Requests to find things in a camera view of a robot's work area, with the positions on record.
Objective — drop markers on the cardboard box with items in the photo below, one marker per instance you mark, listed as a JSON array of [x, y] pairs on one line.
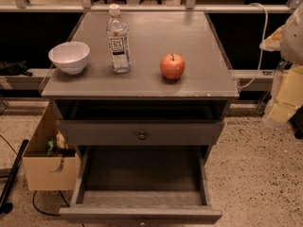
[[48, 173]]

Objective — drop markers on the black pole stand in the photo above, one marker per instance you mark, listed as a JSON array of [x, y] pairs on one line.
[[5, 206]]

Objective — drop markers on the clear plastic water bottle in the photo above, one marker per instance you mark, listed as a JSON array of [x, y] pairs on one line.
[[117, 33]]

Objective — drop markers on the white ceramic bowl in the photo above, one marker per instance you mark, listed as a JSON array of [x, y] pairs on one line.
[[70, 57]]

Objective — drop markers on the grey wooden drawer cabinet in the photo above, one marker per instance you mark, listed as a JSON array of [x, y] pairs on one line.
[[201, 95]]

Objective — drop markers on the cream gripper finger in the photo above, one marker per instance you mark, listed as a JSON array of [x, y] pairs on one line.
[[273, 42], [287, 97]]

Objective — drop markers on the red apple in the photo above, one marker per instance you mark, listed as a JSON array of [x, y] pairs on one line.
[[172, 66]]

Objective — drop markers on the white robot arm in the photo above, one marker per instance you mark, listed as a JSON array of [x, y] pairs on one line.
[[291, 48]]

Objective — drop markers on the metal railing frame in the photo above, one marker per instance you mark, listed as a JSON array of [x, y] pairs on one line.
[[212, 6]]

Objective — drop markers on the closed grey upper drawer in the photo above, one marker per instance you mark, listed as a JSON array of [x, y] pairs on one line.
[[99, 133]]

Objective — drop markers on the open grey middle drawer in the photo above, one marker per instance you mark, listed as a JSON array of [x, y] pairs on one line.
[[141, 185]]

